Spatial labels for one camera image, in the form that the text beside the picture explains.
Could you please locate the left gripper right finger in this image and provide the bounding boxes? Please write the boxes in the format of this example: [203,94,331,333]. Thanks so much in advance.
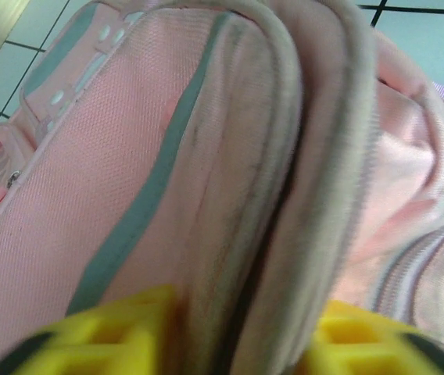
[295,299,444,375]

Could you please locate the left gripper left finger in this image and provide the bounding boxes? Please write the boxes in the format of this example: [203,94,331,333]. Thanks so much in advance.
[0,284,178,375]

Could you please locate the pink backpack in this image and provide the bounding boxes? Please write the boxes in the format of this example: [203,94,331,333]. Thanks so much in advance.
[0,0,444,375]

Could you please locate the white grid pattern mat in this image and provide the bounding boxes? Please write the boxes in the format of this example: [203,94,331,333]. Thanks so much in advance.
[0,0,444,120]

